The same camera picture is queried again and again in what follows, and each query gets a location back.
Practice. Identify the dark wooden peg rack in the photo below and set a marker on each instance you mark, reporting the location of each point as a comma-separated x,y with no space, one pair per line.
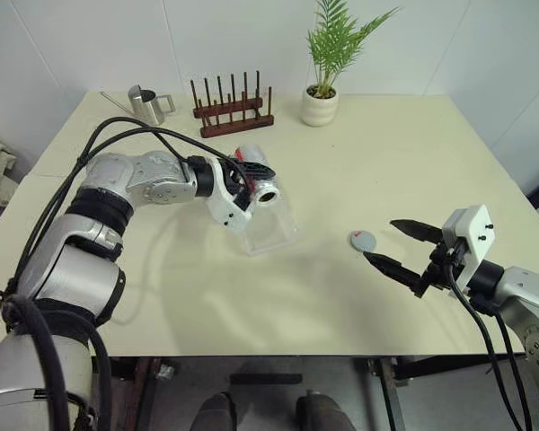
235,125

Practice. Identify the green fern in white pot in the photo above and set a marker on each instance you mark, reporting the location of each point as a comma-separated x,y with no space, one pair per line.
319,108

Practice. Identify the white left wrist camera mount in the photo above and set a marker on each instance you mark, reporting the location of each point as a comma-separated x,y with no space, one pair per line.
220,211

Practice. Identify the small grey round lid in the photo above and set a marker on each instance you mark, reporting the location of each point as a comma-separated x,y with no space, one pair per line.
364,241

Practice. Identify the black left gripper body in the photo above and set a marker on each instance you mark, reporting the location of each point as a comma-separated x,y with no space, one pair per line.
240,179

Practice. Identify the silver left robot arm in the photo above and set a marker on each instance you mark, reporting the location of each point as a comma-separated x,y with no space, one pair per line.
117,175

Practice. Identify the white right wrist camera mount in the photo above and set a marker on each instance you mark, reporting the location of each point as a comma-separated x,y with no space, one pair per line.
474,238

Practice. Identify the silver red can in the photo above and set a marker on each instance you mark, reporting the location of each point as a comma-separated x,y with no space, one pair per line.
262,155

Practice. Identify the small silver metal bracket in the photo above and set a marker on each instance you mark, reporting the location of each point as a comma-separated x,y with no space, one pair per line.
167,372

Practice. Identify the steel watering can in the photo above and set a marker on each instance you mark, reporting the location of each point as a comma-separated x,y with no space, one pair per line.
146,108

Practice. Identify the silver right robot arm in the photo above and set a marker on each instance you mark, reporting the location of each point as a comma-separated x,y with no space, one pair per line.
521,287

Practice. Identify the dark rounded shape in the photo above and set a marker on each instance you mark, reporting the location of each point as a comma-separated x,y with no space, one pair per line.
215,413
319,410

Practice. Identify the clear plastic container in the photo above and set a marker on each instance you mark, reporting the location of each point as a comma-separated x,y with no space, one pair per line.
269,233

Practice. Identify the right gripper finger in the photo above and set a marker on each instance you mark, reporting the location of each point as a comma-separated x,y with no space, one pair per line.
417,231
395,271

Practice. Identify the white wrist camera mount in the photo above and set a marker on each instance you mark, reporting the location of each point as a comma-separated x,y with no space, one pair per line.
474,238
220,211

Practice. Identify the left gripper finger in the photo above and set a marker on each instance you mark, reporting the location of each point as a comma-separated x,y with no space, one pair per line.
259,169

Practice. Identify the black floor tape strip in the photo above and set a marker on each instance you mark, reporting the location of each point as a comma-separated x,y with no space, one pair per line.
266,379

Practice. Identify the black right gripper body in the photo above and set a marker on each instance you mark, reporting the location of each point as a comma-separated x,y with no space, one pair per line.
444,265

